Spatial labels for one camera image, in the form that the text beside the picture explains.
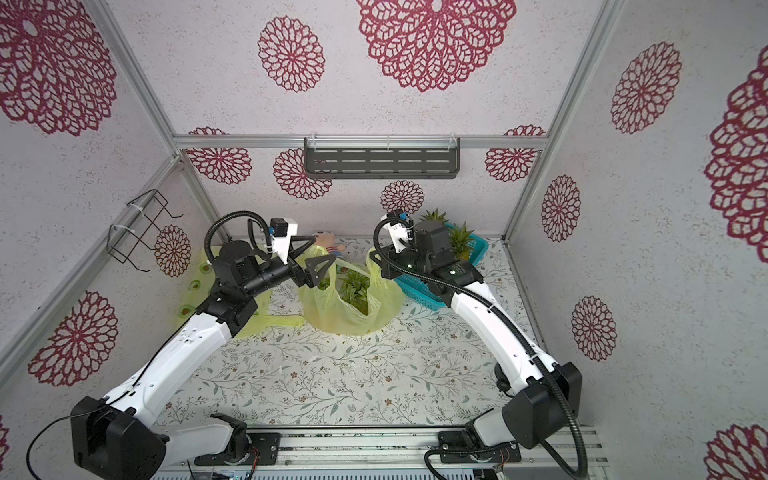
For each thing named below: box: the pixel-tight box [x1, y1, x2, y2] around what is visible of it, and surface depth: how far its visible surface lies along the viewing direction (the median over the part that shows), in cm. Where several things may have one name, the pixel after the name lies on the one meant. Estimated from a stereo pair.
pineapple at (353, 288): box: [336, 264, 370, 315], surface depth 86 cm
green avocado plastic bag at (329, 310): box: [295, 245, 405, 336], surface depth 80 cm
